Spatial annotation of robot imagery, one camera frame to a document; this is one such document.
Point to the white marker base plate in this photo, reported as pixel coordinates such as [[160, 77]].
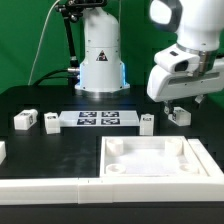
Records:
[[114, 118]]

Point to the black camera stand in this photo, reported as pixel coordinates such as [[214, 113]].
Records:
[[72, 11]]

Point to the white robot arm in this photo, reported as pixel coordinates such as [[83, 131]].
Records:
[[197, 24]]

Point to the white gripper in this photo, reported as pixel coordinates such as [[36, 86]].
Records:
[[182, 72]]

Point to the white obstacle fence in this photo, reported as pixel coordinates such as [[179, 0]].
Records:
[[119, 189]]

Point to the white block at left edge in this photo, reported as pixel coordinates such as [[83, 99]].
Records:
[[2, 151]]

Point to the white square tabletop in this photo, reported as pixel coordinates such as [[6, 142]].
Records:
[[148, 156]]

